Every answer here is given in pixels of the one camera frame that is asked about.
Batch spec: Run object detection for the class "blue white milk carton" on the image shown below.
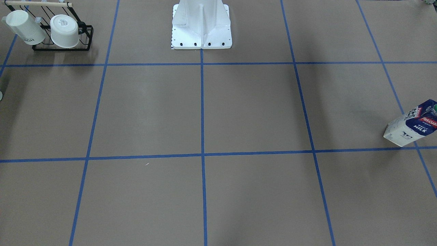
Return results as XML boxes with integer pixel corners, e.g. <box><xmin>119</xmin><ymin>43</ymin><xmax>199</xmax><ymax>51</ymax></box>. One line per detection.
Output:
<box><xmin>383</xmin><ymin>99</ymin><xmax>437</xmax><ymax>147</ymax></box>

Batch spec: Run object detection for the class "white mug upside down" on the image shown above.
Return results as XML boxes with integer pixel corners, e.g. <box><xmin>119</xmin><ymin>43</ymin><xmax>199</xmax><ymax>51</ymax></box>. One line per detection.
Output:
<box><xmin>50</xmin><ymin>14</ymin><xmax>79</xmax><ymax>49</ymax></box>

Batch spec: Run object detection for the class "white mug with lettering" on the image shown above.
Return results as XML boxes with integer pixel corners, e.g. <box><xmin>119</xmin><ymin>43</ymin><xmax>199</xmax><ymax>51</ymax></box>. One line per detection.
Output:
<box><xmin>1</xmin><ymin>10</ymin><xmax>46</xmax><ymax>45</ymax></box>

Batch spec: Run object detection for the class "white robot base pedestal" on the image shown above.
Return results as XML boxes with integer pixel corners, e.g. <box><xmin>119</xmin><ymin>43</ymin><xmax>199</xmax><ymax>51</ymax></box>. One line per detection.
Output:
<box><xmin>171</xmin><ymin>0</ymin><xmax>232</xmax><ymax>50</ymax></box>

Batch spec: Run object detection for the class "black wire mug rack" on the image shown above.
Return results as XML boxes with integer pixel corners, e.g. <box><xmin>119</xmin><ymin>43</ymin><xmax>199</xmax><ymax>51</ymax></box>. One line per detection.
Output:
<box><xmin>1</xmin><ymin>0</ymin><xmax>94</xmax><ymax>52</ymax></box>

